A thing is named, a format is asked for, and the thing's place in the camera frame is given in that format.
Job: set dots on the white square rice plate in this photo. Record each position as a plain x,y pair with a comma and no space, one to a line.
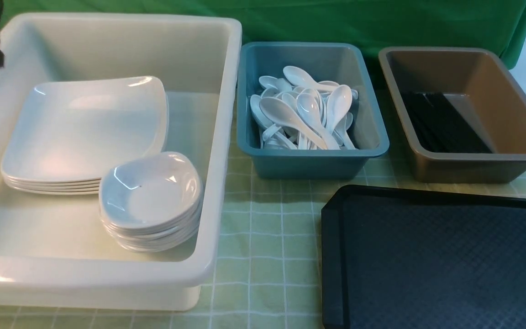
79,130

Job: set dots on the white small bowl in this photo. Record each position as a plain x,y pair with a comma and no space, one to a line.
150,192
185,221

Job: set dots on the top stacked white square plate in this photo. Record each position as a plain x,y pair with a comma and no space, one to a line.
82,184

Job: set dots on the lower stacked white plates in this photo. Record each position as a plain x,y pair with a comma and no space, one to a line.
56,190

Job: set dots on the large white plastic tub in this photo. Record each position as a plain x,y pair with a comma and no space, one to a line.
54,251

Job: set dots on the lower stacked white bowls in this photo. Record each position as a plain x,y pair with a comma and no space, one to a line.
156,242

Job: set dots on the white soup spoon front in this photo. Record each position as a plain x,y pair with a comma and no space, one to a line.
282,114

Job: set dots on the white soup spoon top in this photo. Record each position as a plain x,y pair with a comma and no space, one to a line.
300,78

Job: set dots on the white soup spoon upright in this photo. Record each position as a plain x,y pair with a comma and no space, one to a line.
338,104

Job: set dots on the teal plastic spoon bin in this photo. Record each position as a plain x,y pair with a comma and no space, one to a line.
339,62

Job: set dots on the green checkered tablecloth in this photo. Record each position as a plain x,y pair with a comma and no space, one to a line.
267,272

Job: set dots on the pile of black chopsticks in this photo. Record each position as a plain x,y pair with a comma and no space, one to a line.
439,126

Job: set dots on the black serving tray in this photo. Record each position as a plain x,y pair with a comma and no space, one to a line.
417,259

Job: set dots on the brown plastic chopstick bin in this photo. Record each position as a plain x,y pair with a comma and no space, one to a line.
482,90

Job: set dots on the green backdrop cloth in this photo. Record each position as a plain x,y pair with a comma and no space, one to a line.
495,25

